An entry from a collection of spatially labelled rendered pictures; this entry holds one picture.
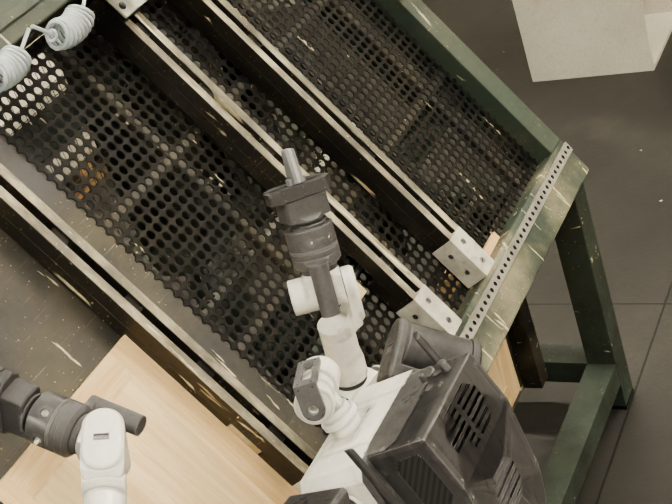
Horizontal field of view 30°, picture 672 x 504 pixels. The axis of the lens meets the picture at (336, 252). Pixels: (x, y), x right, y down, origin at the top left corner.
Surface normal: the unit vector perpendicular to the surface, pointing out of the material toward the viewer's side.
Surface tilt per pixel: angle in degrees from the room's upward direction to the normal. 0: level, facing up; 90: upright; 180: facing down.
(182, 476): 58
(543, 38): 90
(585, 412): 0
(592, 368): 0
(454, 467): 67
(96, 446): 25
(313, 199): 78
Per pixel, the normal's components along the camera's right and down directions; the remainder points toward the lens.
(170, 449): 0.57, -0.45
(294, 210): 0.44, 0.11
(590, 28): -0.40, 0.58
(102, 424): 0.03, -0.67
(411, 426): -0.61, -0.75
